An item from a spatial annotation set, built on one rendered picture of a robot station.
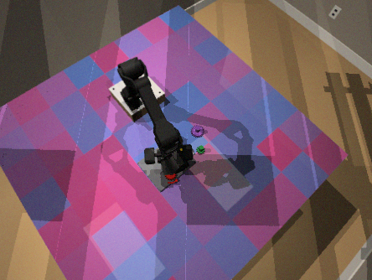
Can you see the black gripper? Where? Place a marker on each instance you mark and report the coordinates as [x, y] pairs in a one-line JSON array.
[[149, 155]]

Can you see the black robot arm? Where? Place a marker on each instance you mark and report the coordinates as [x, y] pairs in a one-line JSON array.
[[166, 135]]

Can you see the purple gear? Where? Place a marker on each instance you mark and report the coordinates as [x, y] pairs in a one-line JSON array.
[[197, 131]]

